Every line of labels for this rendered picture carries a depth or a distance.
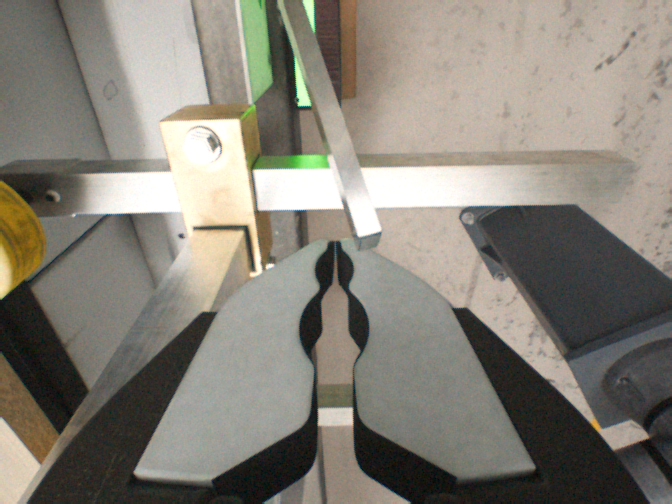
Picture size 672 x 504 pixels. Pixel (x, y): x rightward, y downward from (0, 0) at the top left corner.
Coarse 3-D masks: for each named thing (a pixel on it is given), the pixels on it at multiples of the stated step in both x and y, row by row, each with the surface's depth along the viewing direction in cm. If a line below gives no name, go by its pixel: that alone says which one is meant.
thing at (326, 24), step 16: (320, 0) 31; (336, 0) 31; (320, 16) 31; (336, 16) 31; (320, 32) 32; (336, 32) 32; (320, 48) 33; (336, 48) 33; (336, 64) 33; (336, 80) 34; (336, 96) 35
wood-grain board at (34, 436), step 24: (0, 360) 28; (0, 384) 28; (0, 408) 28; (24, 408) 30; (0, 432) 29; (24, 432) 30; (48, 432) 32; (0, 456) 31; (24, 456) 31; (0, 480) 33; (24, 480) 33
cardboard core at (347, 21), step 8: (344, 0) 82; (352, 0) 83; (344, 8) 83; (352, 8) 84; (344, 16) 84; (352, 16) 85; (344, 24) 85; (352, 24) 86; (344, 32) 86; (352, 32) 87; (344, 40) 87; (352, 40) 88; (344, 48) 87; (352, 48) 88; (344, 56) 88; (352, 56) 89; (344, 64) 89; (352, 64) 90; (344, 72) 90; (352, 72) 91; (344, 80) 91; (352, 80) 92; (344, 88) 92; (352, 88) 93; (344, 96) 93; (352, 96) 94
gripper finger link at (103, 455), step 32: (160, 352) 8; (192, 352) 8; (128, 384) 7; (160, 384) 7; (96, 416) 7; (128, 416) 7; (160, 416) 7; (96, 448) 6; (128, 448) 6; (64, 480) 6; (96, 480) 6; (128, 480) 6
